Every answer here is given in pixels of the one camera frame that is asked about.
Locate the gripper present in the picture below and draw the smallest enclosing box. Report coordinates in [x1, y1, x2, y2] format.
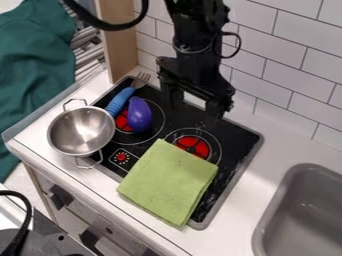
[154, 55, 237, 132]

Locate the toy stove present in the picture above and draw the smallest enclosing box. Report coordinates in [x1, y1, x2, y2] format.
[76, 75, 265, 231]

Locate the green cloth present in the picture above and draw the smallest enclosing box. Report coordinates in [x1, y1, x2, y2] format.
[116, 138, 220, 229]

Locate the teal cloth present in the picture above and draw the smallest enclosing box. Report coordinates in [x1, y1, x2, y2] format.
[0, 0, 78, 184]

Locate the purple toy eggplant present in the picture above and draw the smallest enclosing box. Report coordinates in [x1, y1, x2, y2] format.
[126, 96, 154, 133]

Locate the silver pot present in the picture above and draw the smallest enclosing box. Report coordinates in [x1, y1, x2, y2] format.
[45, 98, 118, 170]

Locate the toy sink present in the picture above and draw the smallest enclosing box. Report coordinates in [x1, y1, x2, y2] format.
[249, 162, 342, 256]

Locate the blue handled fork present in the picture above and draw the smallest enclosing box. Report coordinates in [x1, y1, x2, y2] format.
[102, 71, 153, 118]

